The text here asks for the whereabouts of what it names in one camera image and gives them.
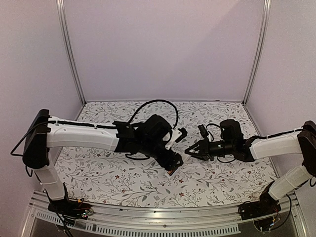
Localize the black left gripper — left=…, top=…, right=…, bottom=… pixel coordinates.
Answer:
left=140, top=140, right=184, bottom=172

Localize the white remote control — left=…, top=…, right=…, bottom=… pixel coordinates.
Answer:
left=165, top=170, right=176, bottom=178

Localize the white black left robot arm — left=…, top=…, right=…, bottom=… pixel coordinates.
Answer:
left=10, top=109, right=187, bottom=214

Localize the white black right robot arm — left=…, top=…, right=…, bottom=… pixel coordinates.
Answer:
left=185, top=119, right=316, bottom=215

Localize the floral patterned table mat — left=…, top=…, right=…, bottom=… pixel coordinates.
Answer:
left=55, top=102, right=277, bottom=208

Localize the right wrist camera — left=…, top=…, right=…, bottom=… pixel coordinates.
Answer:
left=198, top=124, right=214, bottom=142

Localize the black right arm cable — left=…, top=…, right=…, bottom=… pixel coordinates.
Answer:
left=205, top=123, right=223, bottom=139

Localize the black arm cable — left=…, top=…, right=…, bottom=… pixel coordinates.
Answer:
left=128, top=99, right=180, bottom=129
left=205, top=123, right=223, bottom=139

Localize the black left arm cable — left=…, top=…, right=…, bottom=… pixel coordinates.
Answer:
left=128, top=99, right=180, bottom=129

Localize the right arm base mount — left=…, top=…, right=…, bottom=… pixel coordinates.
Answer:
left=238, top=191, right=281, bottom=220

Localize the front aluminium rail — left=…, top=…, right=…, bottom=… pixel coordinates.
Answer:
left=21, top=192, right=310, bottom=237

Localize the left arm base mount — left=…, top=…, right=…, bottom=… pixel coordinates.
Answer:
left=47, top=182, right=94, bottom=220

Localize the right aluminium frame post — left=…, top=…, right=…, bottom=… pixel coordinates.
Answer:
left=242, top=0, right=272, bottom=106

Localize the aluminium frame post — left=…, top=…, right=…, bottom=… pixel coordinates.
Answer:
left=242, top=0, right=272, bottom=106
left=56, top=0, right=86, bottom=105

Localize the left aluminium frame post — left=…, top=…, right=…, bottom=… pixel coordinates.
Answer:
left=56, top=0, right=86, bottom=105

